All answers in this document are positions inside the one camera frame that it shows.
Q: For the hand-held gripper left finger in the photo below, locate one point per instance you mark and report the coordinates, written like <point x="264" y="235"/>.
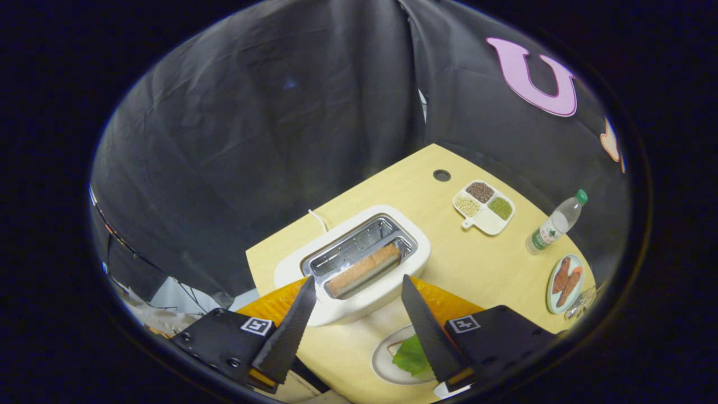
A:
<point x="286" y="336"/>

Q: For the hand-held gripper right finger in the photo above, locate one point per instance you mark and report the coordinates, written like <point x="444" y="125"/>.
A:
<point x="432" y="336"/>

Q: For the green lettuce leaf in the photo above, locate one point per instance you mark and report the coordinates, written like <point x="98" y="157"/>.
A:
<point x="412" y="356"/>

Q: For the toasted bread slice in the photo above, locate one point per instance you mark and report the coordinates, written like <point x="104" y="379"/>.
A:
<point x="364" y="269"/>

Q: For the round beige plate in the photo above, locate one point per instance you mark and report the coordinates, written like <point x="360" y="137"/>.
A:
<point x="386" y="360"/>

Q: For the white square plate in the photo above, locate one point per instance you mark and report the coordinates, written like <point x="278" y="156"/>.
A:
<point x="449" y="391"/>

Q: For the white toaster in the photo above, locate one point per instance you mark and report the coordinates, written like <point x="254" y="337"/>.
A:
<point x="359" y="307"/>

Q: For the white divided seasoning dish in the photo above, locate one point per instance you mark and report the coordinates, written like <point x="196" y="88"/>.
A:
<point x="491" y="223"/>

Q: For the brown fried meat piece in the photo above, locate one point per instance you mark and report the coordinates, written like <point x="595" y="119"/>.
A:
<point x="561" y="275"/>

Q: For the brown orange-tipped meat piece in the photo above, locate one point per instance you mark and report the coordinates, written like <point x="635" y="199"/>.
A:
<point x="569" y="289"/>

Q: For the pale green oval plate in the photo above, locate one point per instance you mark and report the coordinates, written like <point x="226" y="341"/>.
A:
<point x="579" y="294"/>

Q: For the clear square stick holder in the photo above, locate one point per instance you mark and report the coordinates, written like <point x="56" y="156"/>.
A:
<point x="584" y="300"/>

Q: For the clear water bottle green cap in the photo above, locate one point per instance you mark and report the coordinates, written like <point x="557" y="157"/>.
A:
<point x="552" y="224"/>

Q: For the black backdrop cloth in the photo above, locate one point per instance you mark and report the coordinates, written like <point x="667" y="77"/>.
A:
<point x="252" y="140"/>

